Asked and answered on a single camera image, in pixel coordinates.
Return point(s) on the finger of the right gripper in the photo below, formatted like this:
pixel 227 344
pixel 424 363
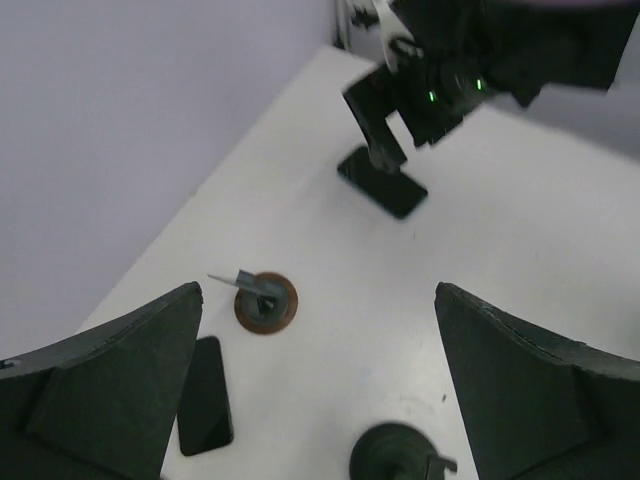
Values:
pixel 371 100

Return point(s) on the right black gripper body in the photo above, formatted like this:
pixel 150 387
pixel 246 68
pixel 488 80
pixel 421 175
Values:
pixel 435 94

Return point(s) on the brown disc small stand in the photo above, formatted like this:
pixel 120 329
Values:
pixel 265 303

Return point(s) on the black phone stand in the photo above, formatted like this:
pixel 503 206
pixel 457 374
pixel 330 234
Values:
pixel 393 450

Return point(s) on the black phone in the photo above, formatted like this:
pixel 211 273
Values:
pixel 395 193
pixel 204 417

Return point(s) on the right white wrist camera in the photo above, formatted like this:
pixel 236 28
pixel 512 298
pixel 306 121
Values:
pixel 398 44

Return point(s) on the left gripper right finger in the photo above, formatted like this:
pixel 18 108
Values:
pixel 535 404

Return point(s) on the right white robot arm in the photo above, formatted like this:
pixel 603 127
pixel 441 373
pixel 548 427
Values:
pixel 524 46

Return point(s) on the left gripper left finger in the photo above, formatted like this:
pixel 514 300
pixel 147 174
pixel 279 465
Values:
pixel 100 404

